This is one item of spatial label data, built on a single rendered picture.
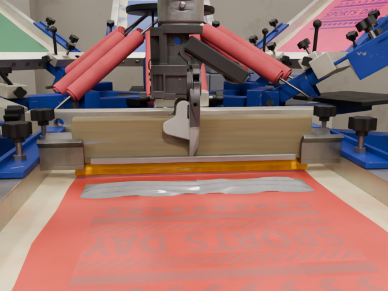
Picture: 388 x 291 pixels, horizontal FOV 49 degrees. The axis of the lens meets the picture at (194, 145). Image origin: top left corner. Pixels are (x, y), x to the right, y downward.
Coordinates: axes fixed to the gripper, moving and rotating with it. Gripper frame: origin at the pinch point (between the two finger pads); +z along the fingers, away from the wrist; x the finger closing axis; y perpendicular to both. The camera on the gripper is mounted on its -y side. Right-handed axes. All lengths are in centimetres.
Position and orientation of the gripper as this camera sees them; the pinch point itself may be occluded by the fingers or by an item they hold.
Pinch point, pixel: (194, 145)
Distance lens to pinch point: 74.5
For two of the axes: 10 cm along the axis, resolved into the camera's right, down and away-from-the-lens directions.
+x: 1.0, 2.1, -9.7
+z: 0.0, 9.8, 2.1
